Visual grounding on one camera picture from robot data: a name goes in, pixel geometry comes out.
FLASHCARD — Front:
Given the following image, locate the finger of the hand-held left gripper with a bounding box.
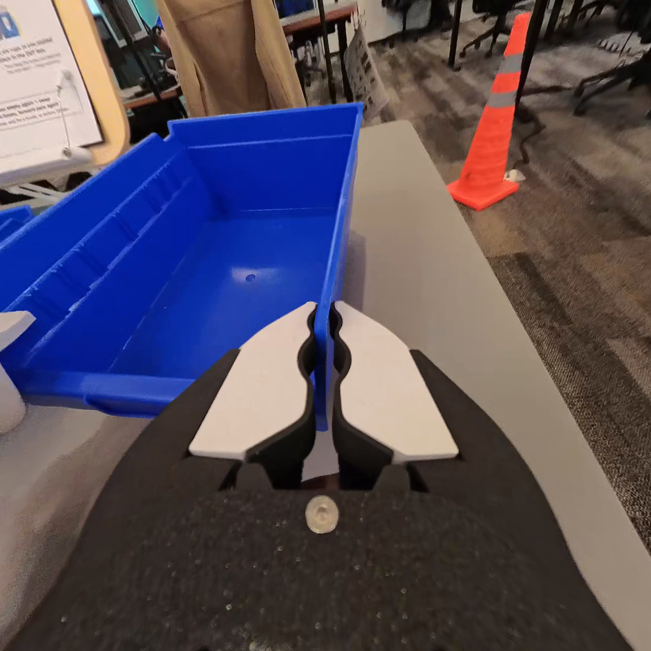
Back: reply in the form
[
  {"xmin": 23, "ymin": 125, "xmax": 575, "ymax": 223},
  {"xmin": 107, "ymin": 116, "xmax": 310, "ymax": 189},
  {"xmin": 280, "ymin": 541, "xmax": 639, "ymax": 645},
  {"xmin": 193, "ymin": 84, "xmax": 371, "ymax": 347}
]
[{"xmin": 0, "ymin": 310, "xmax": 36, "ymax": 352}]

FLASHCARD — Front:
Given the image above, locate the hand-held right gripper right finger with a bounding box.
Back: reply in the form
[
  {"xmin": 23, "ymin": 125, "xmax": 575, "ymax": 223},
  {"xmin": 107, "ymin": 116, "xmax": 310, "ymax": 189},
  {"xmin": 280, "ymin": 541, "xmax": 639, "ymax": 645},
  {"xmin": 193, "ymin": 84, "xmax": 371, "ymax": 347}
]
[{"xmin": 330, "ymin": 301, "xmax": 459, "ymax": 490}]

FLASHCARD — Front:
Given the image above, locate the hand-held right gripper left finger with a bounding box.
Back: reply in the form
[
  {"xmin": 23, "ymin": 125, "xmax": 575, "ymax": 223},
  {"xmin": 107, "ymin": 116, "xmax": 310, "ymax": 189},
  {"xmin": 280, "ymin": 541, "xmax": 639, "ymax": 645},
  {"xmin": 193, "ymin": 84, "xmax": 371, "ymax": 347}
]
[{"xmin": 188, "ymin": 301, "xmax": 317, "ymax": 490}]

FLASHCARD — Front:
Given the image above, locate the printed instruction sheet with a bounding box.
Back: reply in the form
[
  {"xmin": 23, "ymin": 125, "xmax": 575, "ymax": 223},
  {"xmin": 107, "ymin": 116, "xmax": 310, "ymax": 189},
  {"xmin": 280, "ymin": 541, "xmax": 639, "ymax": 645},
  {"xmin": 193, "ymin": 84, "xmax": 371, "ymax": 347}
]
[{"xmin": 0, "ymin": 0, "xmax": 103, "ymax": 159}]

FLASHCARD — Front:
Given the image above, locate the orange traffic cone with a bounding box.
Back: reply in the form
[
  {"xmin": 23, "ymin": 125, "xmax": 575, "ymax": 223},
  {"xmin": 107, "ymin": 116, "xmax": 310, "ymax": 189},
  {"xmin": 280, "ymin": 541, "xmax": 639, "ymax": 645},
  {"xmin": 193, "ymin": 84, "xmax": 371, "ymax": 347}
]
[{"xmin": 448, "ymin": 13, "xmax": 532, "ymax": 211}]

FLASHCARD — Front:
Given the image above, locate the hanging printed paper sheet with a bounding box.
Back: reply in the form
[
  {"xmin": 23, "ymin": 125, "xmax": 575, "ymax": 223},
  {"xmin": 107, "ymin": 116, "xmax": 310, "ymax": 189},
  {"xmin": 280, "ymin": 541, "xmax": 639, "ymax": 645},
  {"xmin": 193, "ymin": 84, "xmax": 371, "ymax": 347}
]
[{"xmin": 345, "ymin": 25, "xmax": 390, "ymax": 122}]

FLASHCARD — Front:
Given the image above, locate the tan cloth cover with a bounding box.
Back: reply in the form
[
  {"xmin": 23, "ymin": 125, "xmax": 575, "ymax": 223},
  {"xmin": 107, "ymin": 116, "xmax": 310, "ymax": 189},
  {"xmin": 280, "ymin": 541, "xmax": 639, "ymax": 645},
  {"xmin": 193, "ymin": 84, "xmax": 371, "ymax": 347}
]
[{"xmin": 155, "ymin": 0, "xmax": 307, "ymax": 119}]

